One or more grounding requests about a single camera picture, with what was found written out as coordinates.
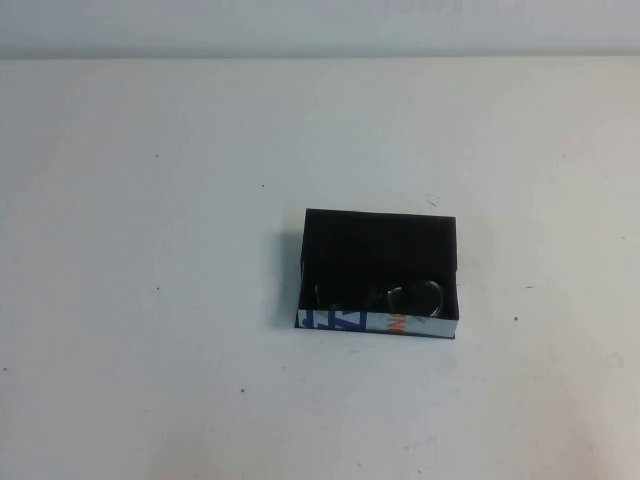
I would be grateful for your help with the black glasses case printed front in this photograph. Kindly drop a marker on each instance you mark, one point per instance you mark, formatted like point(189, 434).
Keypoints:
point(380, 245)

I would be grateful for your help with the black frame glasses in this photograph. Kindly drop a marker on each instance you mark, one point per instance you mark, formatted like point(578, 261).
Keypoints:
point(425, 292)

